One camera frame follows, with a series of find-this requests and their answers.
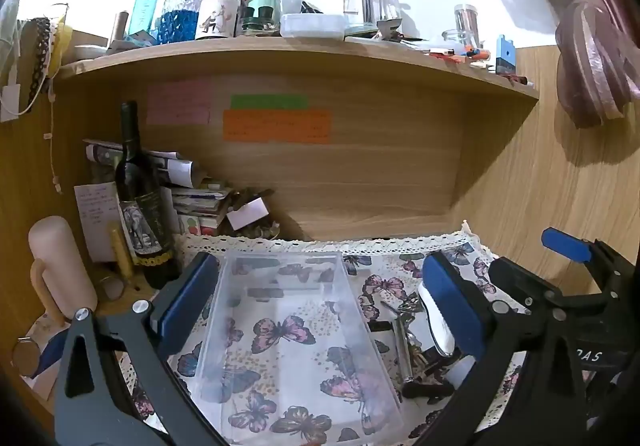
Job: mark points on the fruit sticker sheet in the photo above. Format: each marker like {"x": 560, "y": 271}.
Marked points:
{"x": 190, "y": 225}

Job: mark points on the orange wall note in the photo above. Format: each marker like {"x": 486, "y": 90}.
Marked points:
{"x": 277, "y": 125}

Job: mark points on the green wall note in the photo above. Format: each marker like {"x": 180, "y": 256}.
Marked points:
{"x": 269, "y": 101}

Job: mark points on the blue paper sheet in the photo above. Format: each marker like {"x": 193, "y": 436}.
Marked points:
{"x": 52, "y": 353}

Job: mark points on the dark wine bottle elephant label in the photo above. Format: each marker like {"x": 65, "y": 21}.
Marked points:
{"x": 142, "y": 206}

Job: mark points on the key bunch with camouflage fob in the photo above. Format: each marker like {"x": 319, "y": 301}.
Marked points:
{"x": 402, "y": 326}

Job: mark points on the wooden shelf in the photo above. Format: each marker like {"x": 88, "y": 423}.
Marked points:
{"x": 300, "y": 58}

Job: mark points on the butterfly print lace cloth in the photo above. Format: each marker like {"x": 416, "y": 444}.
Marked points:
{"x": 385, "y": 283}

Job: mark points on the pink striped curtain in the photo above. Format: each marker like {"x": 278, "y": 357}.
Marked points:
{"x": 595, "y": 50}

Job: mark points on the black tube with gold cap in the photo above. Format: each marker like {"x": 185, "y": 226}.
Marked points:
{"x": 425, "y": 390}

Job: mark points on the white sticky note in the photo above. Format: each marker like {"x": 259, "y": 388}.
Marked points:
{"x": 247, "y": 213}

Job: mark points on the small glass jar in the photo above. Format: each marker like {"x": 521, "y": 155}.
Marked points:
{"x": 455, "y": 38}

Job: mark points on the white fabric shaver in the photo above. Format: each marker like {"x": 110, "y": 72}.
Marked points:
{"x": 436, "y": 323}

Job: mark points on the teal glass bottle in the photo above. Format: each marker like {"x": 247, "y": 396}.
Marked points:
{"x": 142, "y": 15}

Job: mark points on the black lace ribbon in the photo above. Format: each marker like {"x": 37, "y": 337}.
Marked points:
{"x": 39, "y": 55}

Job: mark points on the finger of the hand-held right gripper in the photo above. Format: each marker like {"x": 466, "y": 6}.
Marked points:
{"x": 520, "y": 281}
{"x": 565, "y": 243}

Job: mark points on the handwritten white paper note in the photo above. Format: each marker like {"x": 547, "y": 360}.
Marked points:
{"x": 95, "y": 221}

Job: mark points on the stack of booklets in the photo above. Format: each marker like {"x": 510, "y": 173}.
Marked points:
{"x": 200, "y": 206}

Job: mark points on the rolled magazine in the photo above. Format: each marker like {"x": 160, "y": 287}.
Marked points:
{"x": 160, "y": 156}

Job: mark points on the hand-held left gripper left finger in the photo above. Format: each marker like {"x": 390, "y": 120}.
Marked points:
{"x": 187, "y": 293}

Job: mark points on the blue plastic block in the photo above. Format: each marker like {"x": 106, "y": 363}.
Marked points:
{"x": 506, "y": 55}

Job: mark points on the cardboard tube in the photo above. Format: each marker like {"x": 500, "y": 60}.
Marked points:
{"x": 120, "y": 28}

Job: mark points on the cream cylindrical container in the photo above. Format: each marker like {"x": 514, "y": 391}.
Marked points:
{"x": 60, "y": 256}

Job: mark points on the pink wall note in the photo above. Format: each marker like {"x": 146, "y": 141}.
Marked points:
{"x": 179, "y": 101}

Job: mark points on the tall glass jar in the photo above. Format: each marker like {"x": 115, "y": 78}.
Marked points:
{"x": 466, "y": 18}

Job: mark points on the diamond pattern bottle blue contents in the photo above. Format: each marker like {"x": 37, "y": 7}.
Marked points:
{"x": 180, "y": 18}

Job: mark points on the clear flat plastic case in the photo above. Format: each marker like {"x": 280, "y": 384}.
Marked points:
{"x": 312, "y": 24}

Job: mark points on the pile of small metal bits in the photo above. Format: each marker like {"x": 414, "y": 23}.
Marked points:
{"x": 260, "y": 226}

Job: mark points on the yellow stick tube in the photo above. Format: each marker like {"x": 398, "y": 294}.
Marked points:
{"x": 121, "y": 251}

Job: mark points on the clear plastic storage box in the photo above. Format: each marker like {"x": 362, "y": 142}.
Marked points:
{"x": 280, "y": 306}

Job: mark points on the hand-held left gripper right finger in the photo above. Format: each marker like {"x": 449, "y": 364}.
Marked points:
{"x": 452, "y": 306}

